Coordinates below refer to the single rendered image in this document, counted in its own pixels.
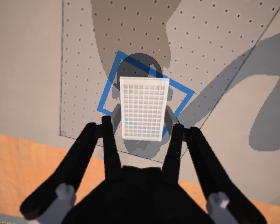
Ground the white well plate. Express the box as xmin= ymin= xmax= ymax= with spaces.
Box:
xmin=120 ymin=76 xmax=169 ymax=141

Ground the blue tape outline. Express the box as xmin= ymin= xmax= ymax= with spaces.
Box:
xmin=97 ymin=50 xmax=195 ymax=118

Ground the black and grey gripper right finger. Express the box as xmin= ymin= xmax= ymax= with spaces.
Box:
xmin=152 ymin=106 xmax=267 ymax=224

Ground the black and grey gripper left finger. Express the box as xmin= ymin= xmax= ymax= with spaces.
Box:
xmin=19 ymin=104 xmax=129 ymax=224

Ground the grey perforated base plate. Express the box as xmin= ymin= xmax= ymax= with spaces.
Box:
xmin=59 ymin=0 xmax=280 ymax=164

